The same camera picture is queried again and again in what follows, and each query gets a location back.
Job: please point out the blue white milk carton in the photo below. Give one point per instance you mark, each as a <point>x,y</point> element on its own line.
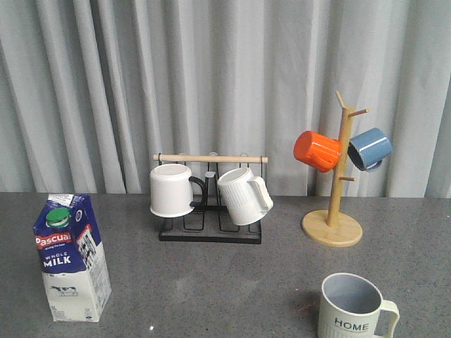
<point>72,258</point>

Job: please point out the white ribbed mug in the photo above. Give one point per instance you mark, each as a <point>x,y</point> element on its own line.
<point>245,195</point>

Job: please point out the wooden mug tree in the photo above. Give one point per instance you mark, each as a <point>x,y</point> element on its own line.
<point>330,226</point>

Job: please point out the orange mug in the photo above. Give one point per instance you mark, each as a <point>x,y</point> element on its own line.
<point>318,151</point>

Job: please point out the grey curtain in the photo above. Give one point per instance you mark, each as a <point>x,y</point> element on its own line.
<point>91,90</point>

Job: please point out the white mug black handle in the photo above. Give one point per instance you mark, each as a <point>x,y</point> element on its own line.
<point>171,190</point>

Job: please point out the black wire mug rack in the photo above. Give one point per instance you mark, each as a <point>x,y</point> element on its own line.
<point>210,222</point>

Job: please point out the cream HOME mug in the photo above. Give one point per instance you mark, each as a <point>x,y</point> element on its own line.
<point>350,306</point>

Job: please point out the blue mug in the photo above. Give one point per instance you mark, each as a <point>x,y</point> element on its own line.
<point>367,150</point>

